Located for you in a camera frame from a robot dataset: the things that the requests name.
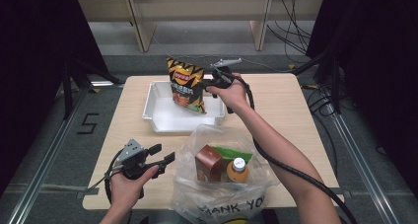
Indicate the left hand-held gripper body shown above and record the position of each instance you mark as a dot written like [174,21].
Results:
[131,151]

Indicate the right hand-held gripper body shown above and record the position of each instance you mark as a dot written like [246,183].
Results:
[222,77]

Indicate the yellow black chip bag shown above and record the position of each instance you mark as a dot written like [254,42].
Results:
[185,82]

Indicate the white plastic tray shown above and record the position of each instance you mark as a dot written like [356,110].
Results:
[171,118]

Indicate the brown snack box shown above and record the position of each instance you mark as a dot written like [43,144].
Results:
[207,164]

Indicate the clear plastic bag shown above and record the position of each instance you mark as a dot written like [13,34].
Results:
[210,201]

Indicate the green snack packet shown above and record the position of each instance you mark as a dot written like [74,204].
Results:
[235,154]

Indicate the orange drink bottle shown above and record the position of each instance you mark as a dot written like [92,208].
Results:
[237,173]

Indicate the person's right hand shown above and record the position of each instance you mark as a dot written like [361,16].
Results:
[236,97]

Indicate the person's left hand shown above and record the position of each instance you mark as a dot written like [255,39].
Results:
[126,191]

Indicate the pale wooden desk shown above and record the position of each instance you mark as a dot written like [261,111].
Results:
[197,7]

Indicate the black metal stand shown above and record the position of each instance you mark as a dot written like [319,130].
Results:
[67,92]
[333,79]

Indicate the grey floor tape strip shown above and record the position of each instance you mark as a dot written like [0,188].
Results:
[49,187]

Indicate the black curtain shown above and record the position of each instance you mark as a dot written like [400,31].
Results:
[33,53]
[378,53]

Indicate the metal floor rail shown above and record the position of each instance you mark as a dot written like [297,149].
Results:
[42,171]
[364,171]

